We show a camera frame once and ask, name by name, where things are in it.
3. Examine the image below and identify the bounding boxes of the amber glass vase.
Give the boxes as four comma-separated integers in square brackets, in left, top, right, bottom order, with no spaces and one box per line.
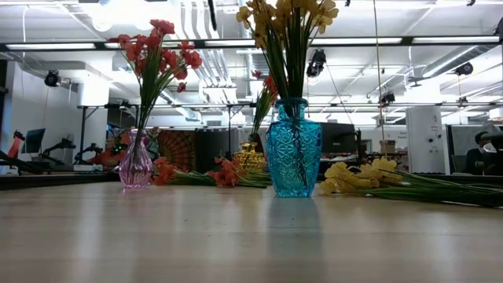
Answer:
[232,141,266,175]

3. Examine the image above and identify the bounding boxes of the blue patterned glass vase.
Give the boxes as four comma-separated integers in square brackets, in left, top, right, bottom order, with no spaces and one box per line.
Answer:
[265,97,323,199]

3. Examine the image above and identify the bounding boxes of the pink ribbed glass vase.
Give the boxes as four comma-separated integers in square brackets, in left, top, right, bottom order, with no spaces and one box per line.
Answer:
[117,128,155,189]

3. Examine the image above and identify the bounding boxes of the black backdrop stand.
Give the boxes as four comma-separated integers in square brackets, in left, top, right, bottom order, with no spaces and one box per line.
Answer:
[77,101,274,166]

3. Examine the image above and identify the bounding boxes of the wide black monitor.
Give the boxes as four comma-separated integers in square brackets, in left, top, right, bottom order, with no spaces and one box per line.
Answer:
[320,122,357,155]

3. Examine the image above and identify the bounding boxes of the white ceiling pipes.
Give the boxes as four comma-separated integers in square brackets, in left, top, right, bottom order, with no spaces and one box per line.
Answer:
[178,0,239,94]

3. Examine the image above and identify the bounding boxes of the black linear light fixture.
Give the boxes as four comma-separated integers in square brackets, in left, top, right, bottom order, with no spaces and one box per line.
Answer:
[0,36,503,52]

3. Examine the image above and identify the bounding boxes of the person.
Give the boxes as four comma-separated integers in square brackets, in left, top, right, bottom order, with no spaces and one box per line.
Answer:
[86,132,133,167]
[464,131,497,176]

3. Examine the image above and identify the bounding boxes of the white ceiling box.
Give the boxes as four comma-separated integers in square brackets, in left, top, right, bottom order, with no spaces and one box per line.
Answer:
[77,88,111,107]

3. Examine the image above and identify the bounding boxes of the white column with devices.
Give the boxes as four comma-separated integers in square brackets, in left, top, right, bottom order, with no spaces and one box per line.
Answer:
[406,105,447,175]

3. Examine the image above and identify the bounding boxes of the black ceiling track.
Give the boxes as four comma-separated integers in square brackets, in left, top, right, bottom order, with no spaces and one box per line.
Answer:
[306,101,503,108]

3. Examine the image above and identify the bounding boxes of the grey partition panel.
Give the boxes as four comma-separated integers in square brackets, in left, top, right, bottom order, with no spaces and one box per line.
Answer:
[447,124,488,176]

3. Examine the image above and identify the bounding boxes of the small black monitor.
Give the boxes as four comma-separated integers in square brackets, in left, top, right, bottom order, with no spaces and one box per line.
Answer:
[21,128,46,155]

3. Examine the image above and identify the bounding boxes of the red tag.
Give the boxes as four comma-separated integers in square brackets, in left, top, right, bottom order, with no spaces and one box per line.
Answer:
[6,130,25,159]

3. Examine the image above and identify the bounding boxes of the black office chair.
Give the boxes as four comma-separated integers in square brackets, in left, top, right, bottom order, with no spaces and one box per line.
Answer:
[481,131,503,176]

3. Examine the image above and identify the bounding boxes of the thin hanging rope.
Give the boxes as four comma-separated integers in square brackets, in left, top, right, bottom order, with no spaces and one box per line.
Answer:
[372,0,388,158]

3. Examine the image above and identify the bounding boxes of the grey spiral duct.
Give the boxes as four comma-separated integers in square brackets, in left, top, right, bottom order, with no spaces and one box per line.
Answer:
[422,44,500,79]

